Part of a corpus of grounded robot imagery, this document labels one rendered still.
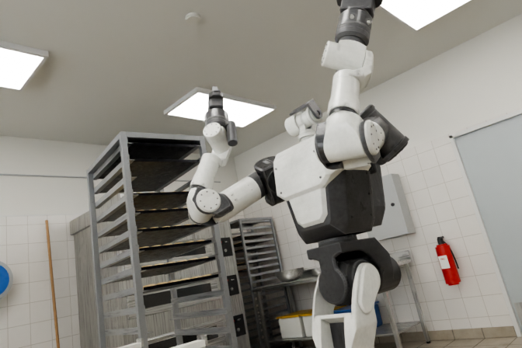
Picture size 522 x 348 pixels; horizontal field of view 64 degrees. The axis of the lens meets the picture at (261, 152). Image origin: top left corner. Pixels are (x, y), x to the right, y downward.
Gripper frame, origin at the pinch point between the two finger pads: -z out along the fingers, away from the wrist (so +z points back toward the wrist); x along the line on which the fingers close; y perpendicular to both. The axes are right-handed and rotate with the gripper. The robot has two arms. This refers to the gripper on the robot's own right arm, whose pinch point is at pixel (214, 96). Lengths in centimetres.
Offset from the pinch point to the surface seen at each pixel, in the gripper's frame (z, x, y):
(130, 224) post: 15, -67, 38
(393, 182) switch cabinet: -142, -251, -221
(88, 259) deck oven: -96, -312, 115
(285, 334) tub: -36, -419, -105
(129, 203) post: 5, -63, 39
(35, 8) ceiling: -151, -56, 112
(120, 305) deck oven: -34, -287, 75
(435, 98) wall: -204, -178, -266
